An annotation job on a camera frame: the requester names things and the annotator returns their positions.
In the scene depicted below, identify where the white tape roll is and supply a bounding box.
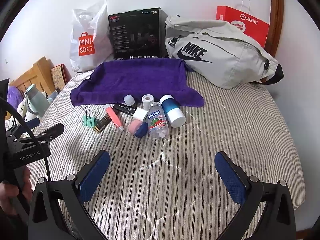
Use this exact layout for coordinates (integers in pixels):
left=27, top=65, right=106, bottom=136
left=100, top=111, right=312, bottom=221
left=142, top=94, right=154, bottom=111

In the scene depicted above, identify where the white charger adapter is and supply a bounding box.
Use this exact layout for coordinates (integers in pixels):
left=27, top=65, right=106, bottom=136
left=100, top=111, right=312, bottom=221
left=133, top=107, right=148, bottom=122

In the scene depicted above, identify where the blue white cylinder bottle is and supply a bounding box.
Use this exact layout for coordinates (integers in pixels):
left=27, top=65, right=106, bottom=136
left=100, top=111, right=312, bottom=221
left=159, top=94, right=186, bottom=128

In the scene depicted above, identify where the red paper bag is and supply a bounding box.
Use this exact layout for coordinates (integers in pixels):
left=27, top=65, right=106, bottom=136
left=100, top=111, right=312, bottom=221
left=216, top=0, right=269, bottom=47

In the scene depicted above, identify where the pink blue sponge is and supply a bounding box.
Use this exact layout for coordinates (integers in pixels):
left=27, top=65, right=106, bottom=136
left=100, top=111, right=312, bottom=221
left=127, top=119, right=148, bottom=139

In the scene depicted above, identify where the left hand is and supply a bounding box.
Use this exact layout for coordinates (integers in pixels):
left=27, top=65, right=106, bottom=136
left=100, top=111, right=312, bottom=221
left=0, top=166, right=33, bottom=216

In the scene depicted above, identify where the teal binder clip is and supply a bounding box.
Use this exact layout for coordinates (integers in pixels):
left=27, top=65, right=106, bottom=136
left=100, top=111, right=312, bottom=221
left=82, top=106, right=100, bottom=128

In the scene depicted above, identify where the purple towel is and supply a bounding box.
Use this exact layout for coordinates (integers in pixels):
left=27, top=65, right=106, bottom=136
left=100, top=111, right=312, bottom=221
left=70, top=59, right=204, bottom=107

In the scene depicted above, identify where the striped quilt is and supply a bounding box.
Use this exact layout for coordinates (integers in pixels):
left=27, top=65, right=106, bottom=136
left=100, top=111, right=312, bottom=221
left=29, top=72, right=305, bottom=239

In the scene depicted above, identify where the pink grey tube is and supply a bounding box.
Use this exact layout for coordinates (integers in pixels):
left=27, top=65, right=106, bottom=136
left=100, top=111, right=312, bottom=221
left=106, top=104, right=125, bottom=132

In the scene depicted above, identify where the wooden headboard piece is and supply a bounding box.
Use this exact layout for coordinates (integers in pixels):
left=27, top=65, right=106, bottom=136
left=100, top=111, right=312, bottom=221
left=10, top=56, right=55, bottom=95

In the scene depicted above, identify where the mint green kettle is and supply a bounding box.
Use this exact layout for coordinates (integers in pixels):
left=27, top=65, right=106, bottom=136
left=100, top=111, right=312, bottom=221
left=24, top=84, right=50, bottom=118

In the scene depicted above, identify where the black headset box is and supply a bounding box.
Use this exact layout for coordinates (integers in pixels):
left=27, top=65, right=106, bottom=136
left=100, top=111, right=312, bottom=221
left=108, top=7, right=162, bottom=60

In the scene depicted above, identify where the Grand Reserve black box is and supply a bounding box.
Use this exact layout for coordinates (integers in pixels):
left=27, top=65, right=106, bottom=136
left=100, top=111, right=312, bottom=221
left=93, top=113, right=112, bottom=133

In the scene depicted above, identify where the grey Nike bag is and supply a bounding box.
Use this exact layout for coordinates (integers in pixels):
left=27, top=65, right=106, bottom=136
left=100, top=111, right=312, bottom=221
left=165, top=16, right=284, bottom=89

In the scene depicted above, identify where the clear sanitizer bottle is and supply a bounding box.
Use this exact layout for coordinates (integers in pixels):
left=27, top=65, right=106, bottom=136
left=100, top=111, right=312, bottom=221
left=147, top=102, right=169, bottom=138

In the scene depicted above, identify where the black Horizon stick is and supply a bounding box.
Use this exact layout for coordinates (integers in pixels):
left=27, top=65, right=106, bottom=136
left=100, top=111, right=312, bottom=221
left=113, top=103, right=137, bottom=116

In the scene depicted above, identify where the translucent white cap adapter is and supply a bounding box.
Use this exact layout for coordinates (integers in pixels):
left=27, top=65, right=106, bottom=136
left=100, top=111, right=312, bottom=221
left=123, top=94, right=135, bottom=106

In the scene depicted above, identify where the white Miniso plastic bag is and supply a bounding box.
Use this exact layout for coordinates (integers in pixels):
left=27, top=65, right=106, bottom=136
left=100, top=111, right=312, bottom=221
left=69, top=0, right=113, bottom=73

